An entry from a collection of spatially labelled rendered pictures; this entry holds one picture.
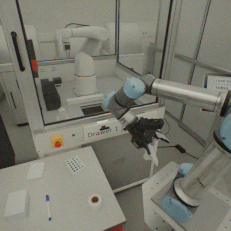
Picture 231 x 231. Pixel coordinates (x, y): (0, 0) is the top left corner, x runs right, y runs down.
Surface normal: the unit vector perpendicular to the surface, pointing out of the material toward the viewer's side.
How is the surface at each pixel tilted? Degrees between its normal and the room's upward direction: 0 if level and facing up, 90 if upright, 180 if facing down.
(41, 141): 90
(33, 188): 0
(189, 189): 85
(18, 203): 0
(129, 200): 0
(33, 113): 90
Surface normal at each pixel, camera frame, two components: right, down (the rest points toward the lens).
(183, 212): -0.62, 0.46
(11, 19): 0.38, 0.46
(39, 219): 0.00, -0.86
